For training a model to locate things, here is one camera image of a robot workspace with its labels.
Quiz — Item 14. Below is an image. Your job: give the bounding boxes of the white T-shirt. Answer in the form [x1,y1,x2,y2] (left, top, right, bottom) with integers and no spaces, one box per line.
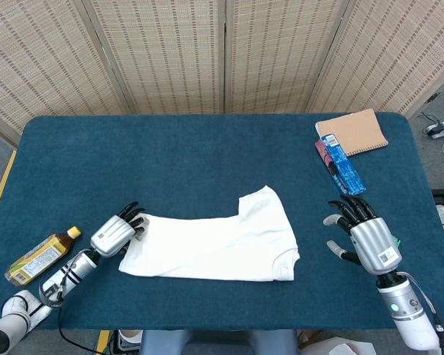
[118,185,301,283]

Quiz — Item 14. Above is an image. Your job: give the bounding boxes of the brown spiral notebook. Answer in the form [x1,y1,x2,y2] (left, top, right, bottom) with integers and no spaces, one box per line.
[314,108,389,158]

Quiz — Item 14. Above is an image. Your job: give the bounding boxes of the yellow-capped tea bottle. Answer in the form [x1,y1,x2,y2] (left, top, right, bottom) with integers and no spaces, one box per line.
[4,226,83,286]

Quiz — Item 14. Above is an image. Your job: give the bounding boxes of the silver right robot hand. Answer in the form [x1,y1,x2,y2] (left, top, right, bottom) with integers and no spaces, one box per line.
[323,195,403,275]

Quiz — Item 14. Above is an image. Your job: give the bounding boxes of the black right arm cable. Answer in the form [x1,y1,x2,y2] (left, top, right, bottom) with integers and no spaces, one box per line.
[433,312,444,347]

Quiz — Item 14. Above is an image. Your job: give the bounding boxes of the woven bamboo folding screen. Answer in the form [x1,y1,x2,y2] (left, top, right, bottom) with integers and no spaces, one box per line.
[0,0,444,147]

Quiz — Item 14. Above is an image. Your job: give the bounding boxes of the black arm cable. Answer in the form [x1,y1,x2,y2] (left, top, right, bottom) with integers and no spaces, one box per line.
[55,258,97,353]
[433,312,444,347]

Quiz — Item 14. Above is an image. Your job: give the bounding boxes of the blue carpet table cover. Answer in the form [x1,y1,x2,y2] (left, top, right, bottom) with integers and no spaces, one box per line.
[0,112,444,332]

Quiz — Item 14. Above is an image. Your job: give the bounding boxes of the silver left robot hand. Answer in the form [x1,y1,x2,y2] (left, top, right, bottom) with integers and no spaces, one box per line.
[90,201,148,259]

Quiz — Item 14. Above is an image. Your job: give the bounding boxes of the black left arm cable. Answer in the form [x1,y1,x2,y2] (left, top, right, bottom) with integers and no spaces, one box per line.
[55,258,97,353]

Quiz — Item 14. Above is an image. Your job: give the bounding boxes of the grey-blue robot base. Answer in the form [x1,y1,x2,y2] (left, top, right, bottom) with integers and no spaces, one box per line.
[138,328,300,355]

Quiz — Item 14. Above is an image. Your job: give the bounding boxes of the white tape roll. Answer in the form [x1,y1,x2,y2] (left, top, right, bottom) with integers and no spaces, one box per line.
[117,328,144,351]

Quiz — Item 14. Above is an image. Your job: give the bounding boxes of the blue cookie box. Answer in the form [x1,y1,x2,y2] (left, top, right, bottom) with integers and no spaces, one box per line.
[314,132,366,201]

